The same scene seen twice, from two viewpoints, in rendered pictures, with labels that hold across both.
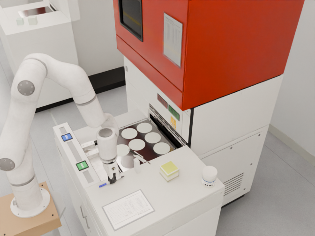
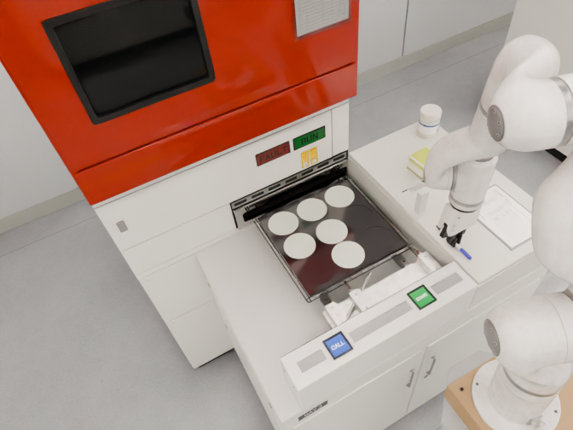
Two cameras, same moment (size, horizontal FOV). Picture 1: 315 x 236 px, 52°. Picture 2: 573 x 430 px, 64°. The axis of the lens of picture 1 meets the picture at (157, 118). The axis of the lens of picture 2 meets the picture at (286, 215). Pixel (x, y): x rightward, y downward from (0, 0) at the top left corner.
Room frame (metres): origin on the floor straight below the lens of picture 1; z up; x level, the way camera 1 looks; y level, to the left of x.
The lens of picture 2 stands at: (1.40, 1.03, 2.04)
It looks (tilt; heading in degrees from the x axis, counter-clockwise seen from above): 49 degrees down; 278
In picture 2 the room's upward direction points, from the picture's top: 8 degrees counter-clockwise
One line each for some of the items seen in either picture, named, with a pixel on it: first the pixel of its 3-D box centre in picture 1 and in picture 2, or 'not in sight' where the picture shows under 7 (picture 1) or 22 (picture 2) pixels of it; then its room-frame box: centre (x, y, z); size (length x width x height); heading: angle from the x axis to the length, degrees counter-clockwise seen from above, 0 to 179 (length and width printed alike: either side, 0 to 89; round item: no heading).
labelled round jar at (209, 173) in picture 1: (209, 177); (429, 121); (1.04, -0.26, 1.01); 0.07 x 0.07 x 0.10
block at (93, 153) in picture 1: (92, 153); (361, 303); (1.32, 0.38, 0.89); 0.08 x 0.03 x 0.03; 120
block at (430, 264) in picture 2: not in sight; (430, 264); (1.11, 0.26, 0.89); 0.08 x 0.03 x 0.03; 120
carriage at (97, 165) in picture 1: (98, 165); (383, 296); (1.25, 0.34, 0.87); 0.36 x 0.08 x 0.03; 30
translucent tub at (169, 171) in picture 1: (169, 171); (423, 164); (1.09, -0.06, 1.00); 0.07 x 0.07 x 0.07; 34
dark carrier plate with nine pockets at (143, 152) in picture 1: (137, 143); (329, 231); (1.40, 0.12, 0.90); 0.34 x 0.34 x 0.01; 30
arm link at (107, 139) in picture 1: (107, 142); (471, 173); (1.06, 0.23, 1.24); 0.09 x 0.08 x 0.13; 173
